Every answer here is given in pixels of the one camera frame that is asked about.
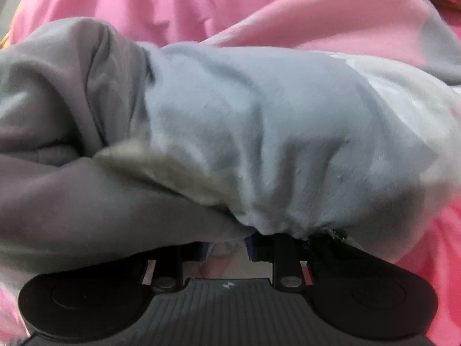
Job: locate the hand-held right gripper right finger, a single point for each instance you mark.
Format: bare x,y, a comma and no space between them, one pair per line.
254,248

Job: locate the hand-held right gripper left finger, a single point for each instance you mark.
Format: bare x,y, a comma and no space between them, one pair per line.
167,263

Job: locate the pink grey floral duvet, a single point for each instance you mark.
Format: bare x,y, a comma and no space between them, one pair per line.
252,133

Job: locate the bright pink quilt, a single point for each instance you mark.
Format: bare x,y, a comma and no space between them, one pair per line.
144,3

